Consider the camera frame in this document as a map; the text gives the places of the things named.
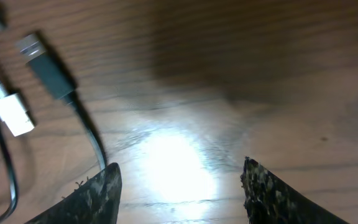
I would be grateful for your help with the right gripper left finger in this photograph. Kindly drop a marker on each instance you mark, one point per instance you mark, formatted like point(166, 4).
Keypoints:
point(96, 201)

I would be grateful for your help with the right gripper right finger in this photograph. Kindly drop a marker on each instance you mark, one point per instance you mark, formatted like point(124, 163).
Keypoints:
point(269, 200)

